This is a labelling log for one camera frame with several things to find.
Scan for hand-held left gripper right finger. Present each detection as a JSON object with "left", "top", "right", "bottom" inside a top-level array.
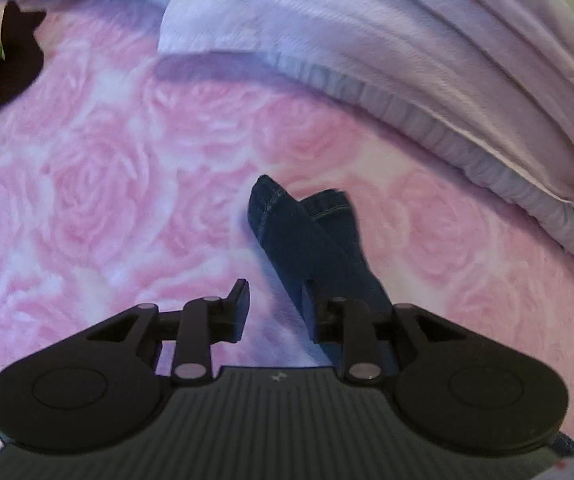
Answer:
[{"left": 303, "top": 281, "right": 472, "bottom": 387}]

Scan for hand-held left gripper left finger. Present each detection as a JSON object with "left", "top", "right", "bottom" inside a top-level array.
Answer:
[{"left": 84, "top": 279, "right": 251, "bottom": 387}]

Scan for dark blue denim pants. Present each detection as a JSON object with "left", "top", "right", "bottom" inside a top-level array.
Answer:
[{"left": 247, "top": 175, "right": 574, "bottom": 460}]

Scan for pink rose print blanket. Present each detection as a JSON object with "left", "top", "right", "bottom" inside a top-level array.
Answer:
[{"left": 0, "top": 0, "right": 574, "bottom": 476}]

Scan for lilac pillow with pleated edge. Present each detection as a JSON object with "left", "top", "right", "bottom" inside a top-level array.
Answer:
[{"left": 159, "top": 0, "right": 574, "bottom": 281}]

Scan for black garment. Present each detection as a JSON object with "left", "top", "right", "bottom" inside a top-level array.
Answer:
[{"left": 0, "top": 0, "right": 48, "bottom": 122}]

